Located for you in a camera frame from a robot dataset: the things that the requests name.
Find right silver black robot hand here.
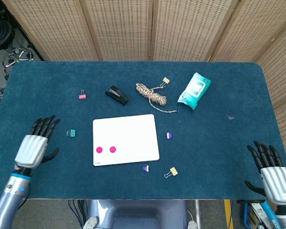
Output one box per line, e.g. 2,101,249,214
244,140,286,206

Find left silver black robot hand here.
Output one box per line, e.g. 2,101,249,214
14,115,61,169

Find white magnetic board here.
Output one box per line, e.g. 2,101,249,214
92,114,160,167

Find blue storage box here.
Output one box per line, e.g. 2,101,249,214
243,201,281,229

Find dark teal table cloth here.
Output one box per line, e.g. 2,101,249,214
0,61,286,200

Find silver table leg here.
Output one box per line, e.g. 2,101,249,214
194,199,201,224

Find wicker folding screen panel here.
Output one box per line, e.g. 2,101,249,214
252,11,286,178
207,0,286,63
150,0,241,62
79,0,155,62
1,0,100,62

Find black stapler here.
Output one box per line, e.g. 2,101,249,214
104,85,129,106

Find large gold binder clip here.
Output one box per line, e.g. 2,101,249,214
163,167,178,179

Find black stool chrome base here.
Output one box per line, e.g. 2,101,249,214
0,19,36,75

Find green wet wipes pack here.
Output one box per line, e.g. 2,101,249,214
177,72,212,111

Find blue grey robot torso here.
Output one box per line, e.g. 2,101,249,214
82,199,201,229

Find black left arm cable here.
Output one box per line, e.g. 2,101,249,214
20,183,31,212

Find black cables under table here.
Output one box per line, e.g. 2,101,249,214
68,199,88,227

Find beige braided rope bundle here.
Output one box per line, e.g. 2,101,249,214
135,83,180,114

